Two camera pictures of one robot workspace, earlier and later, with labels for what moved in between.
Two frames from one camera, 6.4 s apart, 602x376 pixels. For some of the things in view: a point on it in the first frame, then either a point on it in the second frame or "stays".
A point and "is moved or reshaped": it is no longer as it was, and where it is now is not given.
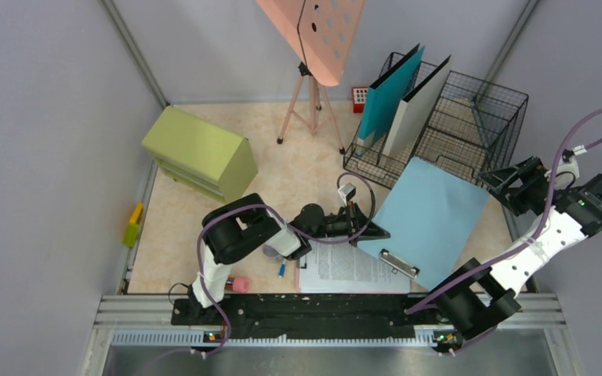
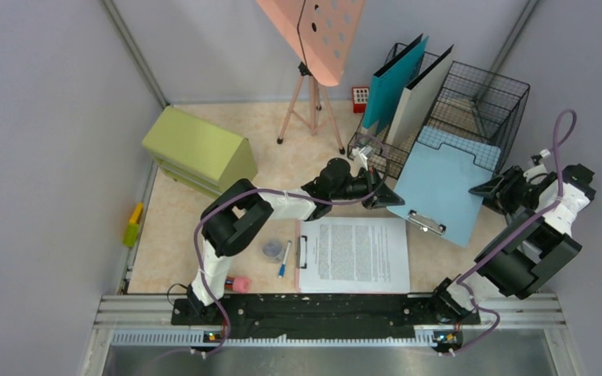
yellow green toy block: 131,229 stays
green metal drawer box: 192,150 stays
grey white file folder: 415,112 is moved or reshaped
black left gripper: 353,212 -> 383,196
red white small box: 358,98 stays
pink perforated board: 319,32 stays
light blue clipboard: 429,213 is moved or reshaped
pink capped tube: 239,284 stays
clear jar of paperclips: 270,252 stays
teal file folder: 386,89 is moved or reshaped
